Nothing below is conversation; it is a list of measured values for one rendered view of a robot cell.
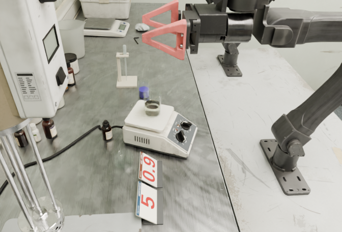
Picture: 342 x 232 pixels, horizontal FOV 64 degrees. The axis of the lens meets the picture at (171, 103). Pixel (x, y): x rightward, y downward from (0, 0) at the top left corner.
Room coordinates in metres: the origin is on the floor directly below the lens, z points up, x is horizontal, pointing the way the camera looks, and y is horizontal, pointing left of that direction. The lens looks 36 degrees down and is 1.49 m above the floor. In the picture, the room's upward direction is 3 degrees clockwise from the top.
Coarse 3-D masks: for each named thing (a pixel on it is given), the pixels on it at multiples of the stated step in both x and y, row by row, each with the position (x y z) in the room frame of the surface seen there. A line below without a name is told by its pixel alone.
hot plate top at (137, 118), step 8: (136, 104) 0.68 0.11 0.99; (136, 112) 0.64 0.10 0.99; (168, 112) 0.65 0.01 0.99; (128, 120) 0.60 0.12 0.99; (136, 120) 0.60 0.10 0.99; (144, 120) 0.61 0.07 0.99; (152, 120) 0.61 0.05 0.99; (160, 120) 0.61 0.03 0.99; (168, 120) 0.61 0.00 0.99; (144, 128) 0.58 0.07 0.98; (152, 128) 0.57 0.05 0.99; (160, 128) 0.57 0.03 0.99
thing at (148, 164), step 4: (144, 156) 0.52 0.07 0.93; (148, 156) 0.53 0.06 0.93; (144, 160) 0.50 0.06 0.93; (148, 160) 0.51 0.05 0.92; (152, 160) 0.52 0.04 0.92; (144, 164) 0.49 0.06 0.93; (148, 164) 0.50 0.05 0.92; (152, 164) 0.51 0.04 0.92; (144, 168) 0.48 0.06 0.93; (148, 168) 0.48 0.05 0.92; (152, 168) 0.49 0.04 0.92; (144, 172) 0.46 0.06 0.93; (148, 172) 0.47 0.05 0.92; (152, 172) 0.48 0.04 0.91; (144, 176) 0.45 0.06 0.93; (148, 176) 0.46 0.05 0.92; (152, 176) 0.47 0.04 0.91; (148, 180) 0.45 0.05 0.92; (152, 180) 0.45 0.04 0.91
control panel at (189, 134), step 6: (180, 120) 0.65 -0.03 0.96; (186, 120) 0.66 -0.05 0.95; (174, 126) 0.62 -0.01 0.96; (180, 126) 0.63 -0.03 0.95; (192, 126) 0.65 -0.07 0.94; (174, 132) 0.59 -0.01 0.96; (186, 132) 0.61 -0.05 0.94; (192, 132) 0.63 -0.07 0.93; (168, 138) 0.56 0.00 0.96; (174, 138) 0.57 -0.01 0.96; (186, 138) 0.59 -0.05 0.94; (180, 144) 0.56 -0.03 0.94; (186, 144) 0.57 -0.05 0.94; (186, 150) 0.55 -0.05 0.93
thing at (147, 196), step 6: (144, 186) 0.42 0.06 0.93; (144, 192) 0.41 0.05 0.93; (150, 192) 0.41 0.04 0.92; (144, 198) 0.39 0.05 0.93; (150, 198) 0.40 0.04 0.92; (144, 204) 0.37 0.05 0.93; (150, 204) 0.38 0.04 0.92; (144, 210) 0.36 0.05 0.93; (150, 210) 0.37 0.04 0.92; (144, 216) 0.34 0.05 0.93; (150, 216) 0.35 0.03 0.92
